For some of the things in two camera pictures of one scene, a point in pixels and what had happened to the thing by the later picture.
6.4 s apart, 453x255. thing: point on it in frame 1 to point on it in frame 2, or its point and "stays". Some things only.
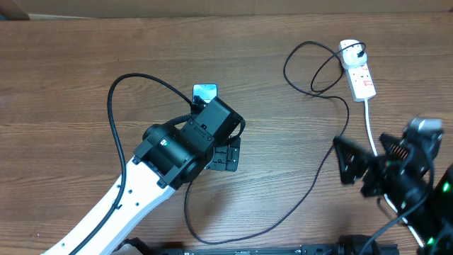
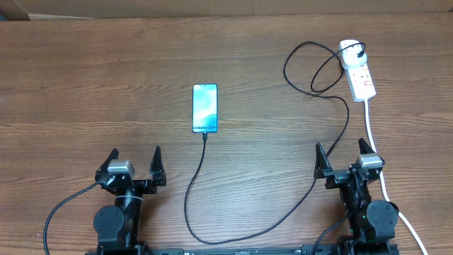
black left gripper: [227, 155] to [149, 187]
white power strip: [361, 83] stays
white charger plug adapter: [350, 59] stays
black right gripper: [383, 168] to [337, 177]
